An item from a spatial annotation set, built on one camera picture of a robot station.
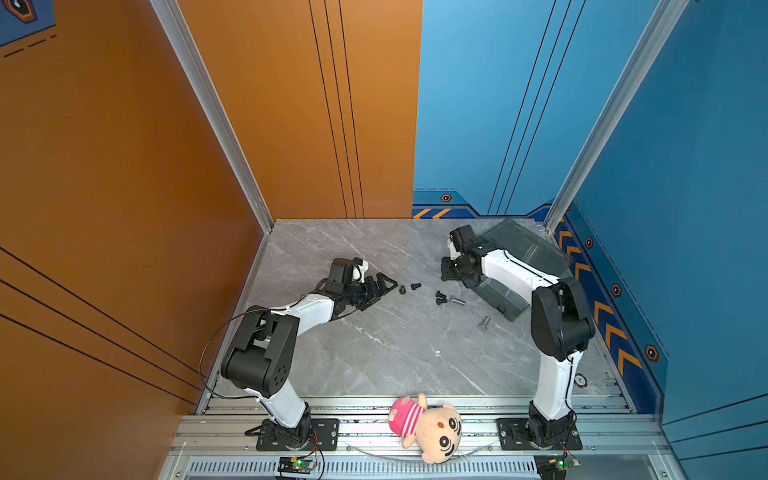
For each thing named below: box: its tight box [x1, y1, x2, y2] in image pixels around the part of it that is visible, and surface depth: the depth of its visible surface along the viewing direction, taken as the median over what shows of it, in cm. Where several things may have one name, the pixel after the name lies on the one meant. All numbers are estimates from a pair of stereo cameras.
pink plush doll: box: [387, 393, 463, 464], surface depth 71 cm
